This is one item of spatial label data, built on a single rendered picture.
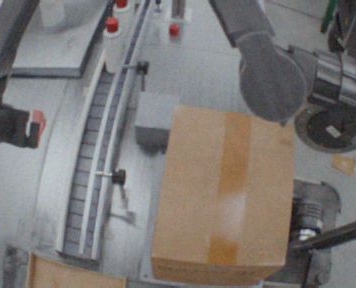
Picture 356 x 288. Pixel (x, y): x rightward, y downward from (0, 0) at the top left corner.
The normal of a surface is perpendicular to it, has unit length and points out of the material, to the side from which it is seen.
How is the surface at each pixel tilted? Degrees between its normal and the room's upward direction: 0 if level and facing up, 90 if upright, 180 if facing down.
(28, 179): 0
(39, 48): 0
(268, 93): 50
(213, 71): 0
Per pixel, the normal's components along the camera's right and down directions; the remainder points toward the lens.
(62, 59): 0.04, -0.48
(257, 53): -0.16, 0.34
